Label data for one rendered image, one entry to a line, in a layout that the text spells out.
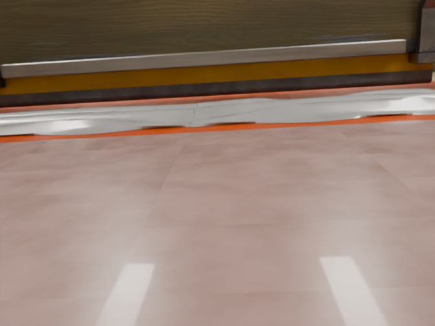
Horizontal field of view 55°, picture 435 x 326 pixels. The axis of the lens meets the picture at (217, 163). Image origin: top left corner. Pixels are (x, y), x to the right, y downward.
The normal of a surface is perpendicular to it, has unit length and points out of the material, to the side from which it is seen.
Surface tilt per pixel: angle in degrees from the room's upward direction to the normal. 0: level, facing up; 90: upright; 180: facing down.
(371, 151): 0
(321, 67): 90
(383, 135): 0
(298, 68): 90
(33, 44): 90
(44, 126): 40
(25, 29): 90
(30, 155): 0
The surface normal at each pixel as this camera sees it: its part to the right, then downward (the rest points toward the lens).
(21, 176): -0.06, -0.96
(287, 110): -0.08, -0.50
